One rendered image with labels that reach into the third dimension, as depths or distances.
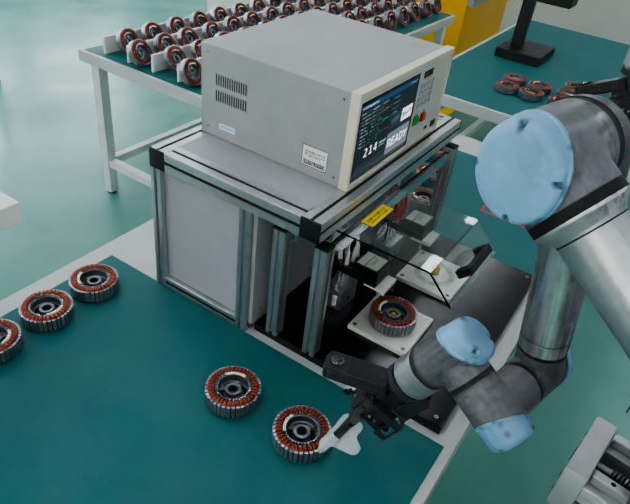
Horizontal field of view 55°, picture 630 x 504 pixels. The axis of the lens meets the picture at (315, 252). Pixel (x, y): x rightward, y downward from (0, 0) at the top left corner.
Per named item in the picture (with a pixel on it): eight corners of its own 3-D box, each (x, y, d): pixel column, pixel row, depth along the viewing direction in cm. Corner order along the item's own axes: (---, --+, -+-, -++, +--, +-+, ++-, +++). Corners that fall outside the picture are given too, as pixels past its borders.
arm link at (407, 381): (403, 368, 91) (415, 335, 98) (384, 381, 94) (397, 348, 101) (440, 399, 92) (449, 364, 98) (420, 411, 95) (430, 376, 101)
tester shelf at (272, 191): (458, 135, 161) (462, 119, 158) (318, 245, 113) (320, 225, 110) (321, 88, 179) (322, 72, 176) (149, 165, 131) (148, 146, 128)
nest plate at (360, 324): (432, 322, 144) (433, 319, 143) (404, 358, 134) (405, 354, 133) (378, 296, 150) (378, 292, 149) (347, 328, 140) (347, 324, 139)
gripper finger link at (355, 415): (340, 443, 99) (375, 404, 99) (333, 437, 99) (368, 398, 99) (338, 431, 104) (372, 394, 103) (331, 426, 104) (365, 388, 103)
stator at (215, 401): (256, 423, 118) (257, 410, 116) (199, 416, 118) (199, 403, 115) (264, 379, 127) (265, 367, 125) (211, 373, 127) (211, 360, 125)
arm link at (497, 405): (559, 410, 89) (513, 347, 91) (518, 450, 82) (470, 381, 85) (524, 425, 95) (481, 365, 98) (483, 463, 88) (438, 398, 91)
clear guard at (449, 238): (495, 253, 129) (503, 230, 125) (451, 310, 112) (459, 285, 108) (364, 197, 142) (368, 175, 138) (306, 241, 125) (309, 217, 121)
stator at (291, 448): (337, 428, 119) (339, 415, 117) (317, 473, 110) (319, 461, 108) (285, 408, 121) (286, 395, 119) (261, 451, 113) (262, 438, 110)
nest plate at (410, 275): (470, 275, 161) (471, 272, 161) (447, 303, 151) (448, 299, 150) (419, 253, 167) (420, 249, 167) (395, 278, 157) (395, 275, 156)
